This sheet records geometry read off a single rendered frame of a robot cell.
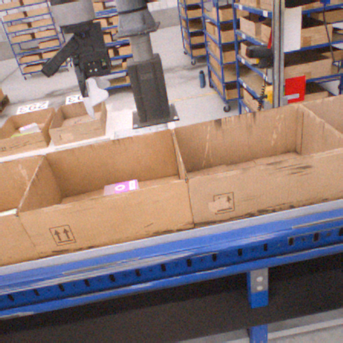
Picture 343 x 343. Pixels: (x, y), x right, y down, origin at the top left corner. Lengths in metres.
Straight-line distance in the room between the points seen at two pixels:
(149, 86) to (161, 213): 1.08
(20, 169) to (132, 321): 0.56
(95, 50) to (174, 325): 0.75
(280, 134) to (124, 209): 0.57
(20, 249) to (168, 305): 0.45
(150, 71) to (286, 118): 0.88
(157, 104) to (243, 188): 1.10
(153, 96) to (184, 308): 1.13
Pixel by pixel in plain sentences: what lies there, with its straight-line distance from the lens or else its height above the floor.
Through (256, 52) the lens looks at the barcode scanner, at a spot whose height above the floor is 1.07.
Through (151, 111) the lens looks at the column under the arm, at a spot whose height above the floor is 0.82.
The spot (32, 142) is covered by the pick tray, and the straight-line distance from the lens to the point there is 1.89.
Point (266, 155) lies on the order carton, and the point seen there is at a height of 0.89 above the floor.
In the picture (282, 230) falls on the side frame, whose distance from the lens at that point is 0.80.
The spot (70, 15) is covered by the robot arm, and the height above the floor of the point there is 1.40.
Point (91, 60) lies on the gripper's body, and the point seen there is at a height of 1.31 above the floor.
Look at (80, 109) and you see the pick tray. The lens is 2.17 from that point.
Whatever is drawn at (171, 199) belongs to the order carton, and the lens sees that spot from 0.76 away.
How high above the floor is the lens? 1.45
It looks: 32 degrees down
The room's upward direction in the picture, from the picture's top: 11 degrees counter-clockwise
